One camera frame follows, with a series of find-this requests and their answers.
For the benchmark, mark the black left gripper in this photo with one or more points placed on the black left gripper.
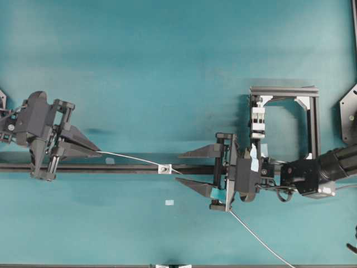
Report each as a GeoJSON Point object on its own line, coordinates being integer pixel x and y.
{"type": "Point", "coordinates": [46, 152]}

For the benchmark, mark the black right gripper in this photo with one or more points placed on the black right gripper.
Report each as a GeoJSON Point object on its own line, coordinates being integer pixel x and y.
{"type": "Point", "coordinates": [225, 152]}

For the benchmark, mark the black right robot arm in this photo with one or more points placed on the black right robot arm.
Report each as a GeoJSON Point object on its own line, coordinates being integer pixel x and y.
{"type": "Point", "coordinates": [313, 178]}

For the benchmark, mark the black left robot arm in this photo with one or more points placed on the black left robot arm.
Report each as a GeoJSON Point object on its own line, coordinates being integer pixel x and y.
{"type": "Point", "coordinates": [8, 121]}

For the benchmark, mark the teal tape piece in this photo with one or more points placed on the teal tape piece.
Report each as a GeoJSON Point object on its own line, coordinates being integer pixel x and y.
{"type": "Point", "coordinates": [254, 165]}

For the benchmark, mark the white clamp block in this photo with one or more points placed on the white clamp block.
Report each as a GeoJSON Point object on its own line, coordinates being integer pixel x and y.
{"type": "Point", "coordinates": [257, 123]}

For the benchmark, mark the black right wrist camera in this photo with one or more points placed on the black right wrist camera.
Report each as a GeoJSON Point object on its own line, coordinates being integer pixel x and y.
{"type": "Point", "coordinates": [246, 179]}

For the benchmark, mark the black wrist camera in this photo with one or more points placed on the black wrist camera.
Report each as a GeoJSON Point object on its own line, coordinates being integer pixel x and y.
{"type": "Point", "coordinates": [246, 179]}
{"type": "Point", "coordinates": [35, 120]}

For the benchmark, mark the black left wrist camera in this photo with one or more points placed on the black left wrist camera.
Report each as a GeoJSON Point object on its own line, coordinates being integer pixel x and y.
{"type": "Point", "coordinates": [35, 120]}

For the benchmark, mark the black aluminium rail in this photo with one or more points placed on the black aluminium rail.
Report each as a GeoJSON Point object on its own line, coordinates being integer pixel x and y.
{"type": "Point", "coordinates": [134, 169]}

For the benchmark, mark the black aluminium frame stand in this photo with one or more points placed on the black aluminium frame stand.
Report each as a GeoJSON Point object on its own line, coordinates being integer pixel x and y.
{"type": "Point", "coordinates": [291, 120]}

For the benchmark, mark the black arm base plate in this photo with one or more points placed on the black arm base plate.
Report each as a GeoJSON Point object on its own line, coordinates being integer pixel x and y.
{"type": "Point", "coordinates": [348, 116]}

